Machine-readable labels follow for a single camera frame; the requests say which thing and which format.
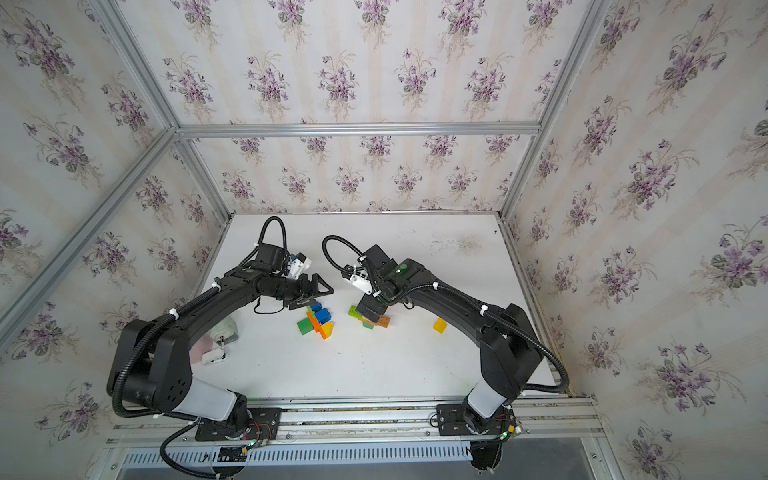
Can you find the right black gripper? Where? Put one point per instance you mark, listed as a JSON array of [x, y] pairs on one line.
[[367, 301]]

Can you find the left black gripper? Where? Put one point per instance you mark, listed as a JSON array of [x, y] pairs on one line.
[[309, 295]]

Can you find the lime green plate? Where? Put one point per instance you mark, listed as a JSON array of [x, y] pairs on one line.
[[353, 313]]

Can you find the blue square lego brick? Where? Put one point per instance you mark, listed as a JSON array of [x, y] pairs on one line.
[[322, 316]]

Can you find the small green lego brick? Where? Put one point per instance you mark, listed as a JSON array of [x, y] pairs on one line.
[[305, 326]]

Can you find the orange long lego brick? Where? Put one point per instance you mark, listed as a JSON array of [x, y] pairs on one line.
[[316, 324]]

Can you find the yellow sloped lego brick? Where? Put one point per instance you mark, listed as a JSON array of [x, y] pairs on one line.
[[326, 330]]

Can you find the yellow lego brick hidden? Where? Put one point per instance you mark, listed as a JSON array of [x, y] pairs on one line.
[[440, 325]]

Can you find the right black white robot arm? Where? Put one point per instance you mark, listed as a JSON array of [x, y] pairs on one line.
[[512, 358]]

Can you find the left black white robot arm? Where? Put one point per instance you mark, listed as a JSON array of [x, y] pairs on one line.
[[151, 373]]

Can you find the white small device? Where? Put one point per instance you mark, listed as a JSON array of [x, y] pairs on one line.
[[220, 337]]

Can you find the pink pen cup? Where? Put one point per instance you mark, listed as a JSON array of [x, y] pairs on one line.
[[202, 346]]

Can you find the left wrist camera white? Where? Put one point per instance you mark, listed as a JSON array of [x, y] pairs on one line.
[[298, 265]]

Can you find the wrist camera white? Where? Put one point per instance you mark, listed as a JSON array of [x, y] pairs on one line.
[[298, 265], [358, 277]]

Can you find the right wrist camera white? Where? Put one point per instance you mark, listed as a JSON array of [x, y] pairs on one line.
[[358, 277]]

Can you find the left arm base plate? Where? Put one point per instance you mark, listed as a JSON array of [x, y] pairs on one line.
[[257, 424]]

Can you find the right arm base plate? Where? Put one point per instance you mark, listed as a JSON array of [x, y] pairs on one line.
[[458, 419]]

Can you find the aluminium front rail frame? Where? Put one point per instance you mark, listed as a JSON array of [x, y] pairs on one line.
[[400, 438]]

